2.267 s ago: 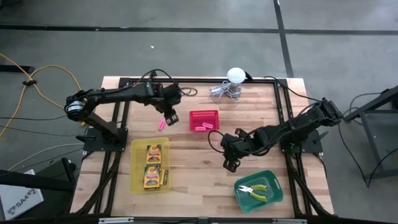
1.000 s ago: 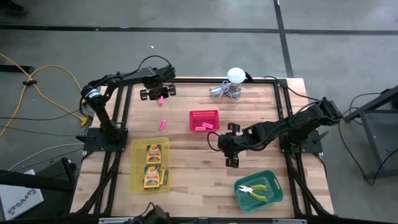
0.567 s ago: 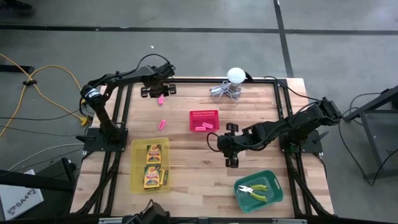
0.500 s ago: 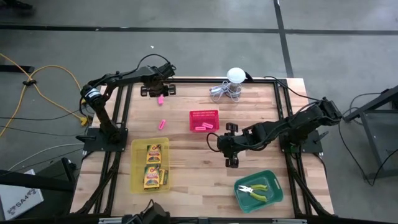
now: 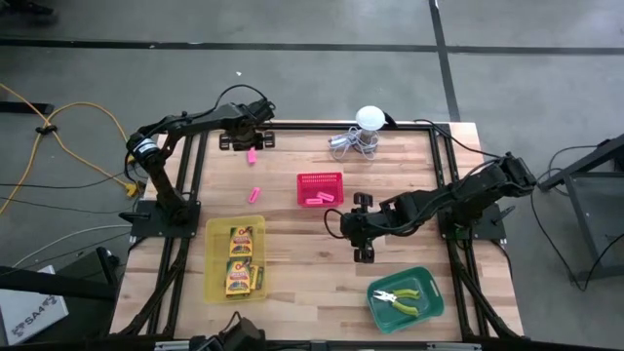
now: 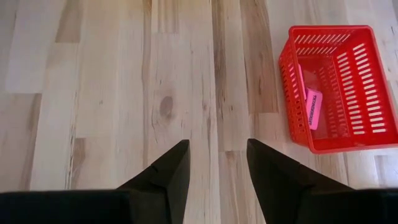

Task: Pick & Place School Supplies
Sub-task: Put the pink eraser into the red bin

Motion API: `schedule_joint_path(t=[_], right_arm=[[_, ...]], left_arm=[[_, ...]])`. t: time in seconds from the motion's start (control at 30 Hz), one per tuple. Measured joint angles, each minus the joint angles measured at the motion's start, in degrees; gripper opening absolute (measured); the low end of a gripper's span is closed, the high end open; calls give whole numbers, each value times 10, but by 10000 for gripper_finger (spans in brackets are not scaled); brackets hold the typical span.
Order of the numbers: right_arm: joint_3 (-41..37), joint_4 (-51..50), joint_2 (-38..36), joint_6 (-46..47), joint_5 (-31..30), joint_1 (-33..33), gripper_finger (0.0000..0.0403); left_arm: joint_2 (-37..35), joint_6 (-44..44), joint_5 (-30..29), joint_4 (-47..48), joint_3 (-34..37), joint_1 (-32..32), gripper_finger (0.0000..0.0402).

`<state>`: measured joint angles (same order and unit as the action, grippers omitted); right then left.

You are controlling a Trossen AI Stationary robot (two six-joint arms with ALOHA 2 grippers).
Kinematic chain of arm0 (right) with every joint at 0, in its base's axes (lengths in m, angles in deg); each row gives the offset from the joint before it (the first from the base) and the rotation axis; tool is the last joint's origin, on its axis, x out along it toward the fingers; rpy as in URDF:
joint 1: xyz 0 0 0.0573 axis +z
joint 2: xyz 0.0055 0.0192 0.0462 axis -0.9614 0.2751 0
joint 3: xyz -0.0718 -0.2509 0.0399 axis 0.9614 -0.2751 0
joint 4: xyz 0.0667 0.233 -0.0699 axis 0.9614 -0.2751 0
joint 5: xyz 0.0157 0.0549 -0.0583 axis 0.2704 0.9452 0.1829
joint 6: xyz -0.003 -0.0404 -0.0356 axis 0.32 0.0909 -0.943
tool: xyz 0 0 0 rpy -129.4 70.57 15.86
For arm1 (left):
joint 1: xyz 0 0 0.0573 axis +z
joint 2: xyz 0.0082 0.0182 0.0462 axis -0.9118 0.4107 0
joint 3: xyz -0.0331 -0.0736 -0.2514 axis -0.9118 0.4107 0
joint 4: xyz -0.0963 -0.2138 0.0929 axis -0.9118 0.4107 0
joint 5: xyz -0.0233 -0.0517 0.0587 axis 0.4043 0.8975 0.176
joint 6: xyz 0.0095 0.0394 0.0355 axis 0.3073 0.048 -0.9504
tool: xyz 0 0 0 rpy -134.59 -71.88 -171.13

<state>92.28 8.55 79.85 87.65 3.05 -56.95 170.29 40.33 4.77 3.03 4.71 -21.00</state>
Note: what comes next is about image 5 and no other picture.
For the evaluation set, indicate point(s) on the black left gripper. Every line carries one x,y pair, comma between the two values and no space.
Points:
248,127

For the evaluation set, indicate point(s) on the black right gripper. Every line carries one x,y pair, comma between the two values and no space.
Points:
365,226

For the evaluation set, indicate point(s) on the red plastic basket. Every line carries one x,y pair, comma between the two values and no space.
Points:
319,183

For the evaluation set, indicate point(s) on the yellow crayon box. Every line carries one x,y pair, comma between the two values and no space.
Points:
241,242
238,279
257,278

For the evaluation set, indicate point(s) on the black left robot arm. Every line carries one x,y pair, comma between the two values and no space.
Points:
163,187

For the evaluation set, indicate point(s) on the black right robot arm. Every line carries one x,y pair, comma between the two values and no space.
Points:
487,183

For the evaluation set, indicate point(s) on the white mushroom table lamp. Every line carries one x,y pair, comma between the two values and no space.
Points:
370,117

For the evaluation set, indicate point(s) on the teal plastic bin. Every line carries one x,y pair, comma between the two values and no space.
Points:
429,317

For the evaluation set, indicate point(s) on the yellow translucent plastic tray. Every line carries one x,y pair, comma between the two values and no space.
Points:
214,253

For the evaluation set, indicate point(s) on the black metal cart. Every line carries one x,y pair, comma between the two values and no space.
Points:
585,214

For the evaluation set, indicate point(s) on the black floor stand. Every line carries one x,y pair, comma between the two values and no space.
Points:
58,285

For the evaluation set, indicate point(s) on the person's foot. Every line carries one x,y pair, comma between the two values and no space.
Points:
24,6

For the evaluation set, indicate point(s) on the white cardboard box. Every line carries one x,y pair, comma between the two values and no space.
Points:
29,312

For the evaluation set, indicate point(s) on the black aluminium table frame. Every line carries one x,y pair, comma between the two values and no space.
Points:
317,126

